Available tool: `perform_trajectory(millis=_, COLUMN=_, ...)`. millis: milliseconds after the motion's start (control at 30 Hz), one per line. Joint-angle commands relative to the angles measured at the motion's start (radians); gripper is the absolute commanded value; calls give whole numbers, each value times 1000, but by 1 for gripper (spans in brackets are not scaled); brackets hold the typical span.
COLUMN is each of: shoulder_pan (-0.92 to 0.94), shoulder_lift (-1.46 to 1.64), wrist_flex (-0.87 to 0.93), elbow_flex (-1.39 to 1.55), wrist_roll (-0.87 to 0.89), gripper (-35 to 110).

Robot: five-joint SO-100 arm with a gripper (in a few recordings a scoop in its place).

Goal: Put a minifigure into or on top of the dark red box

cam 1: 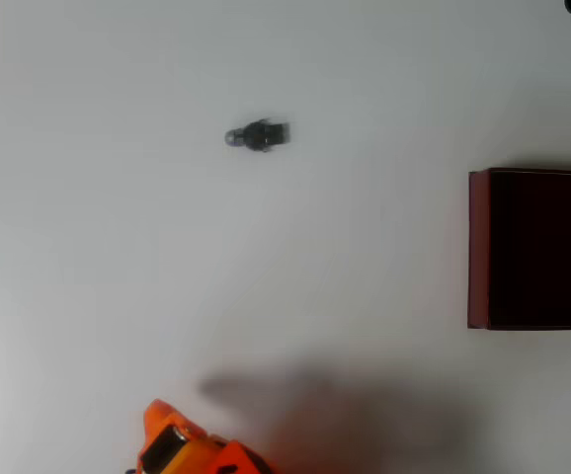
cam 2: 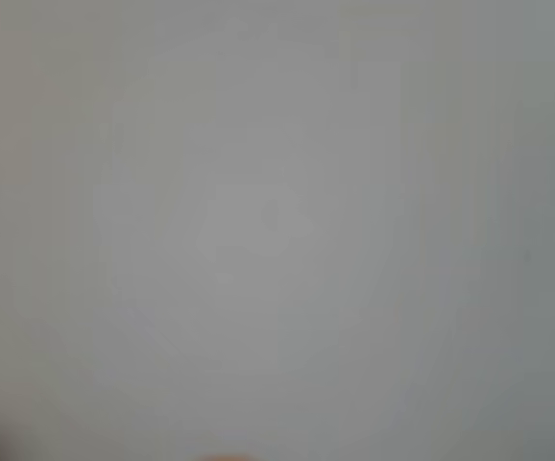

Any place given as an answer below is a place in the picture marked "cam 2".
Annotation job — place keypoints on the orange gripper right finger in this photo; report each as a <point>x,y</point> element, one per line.
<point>224,458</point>

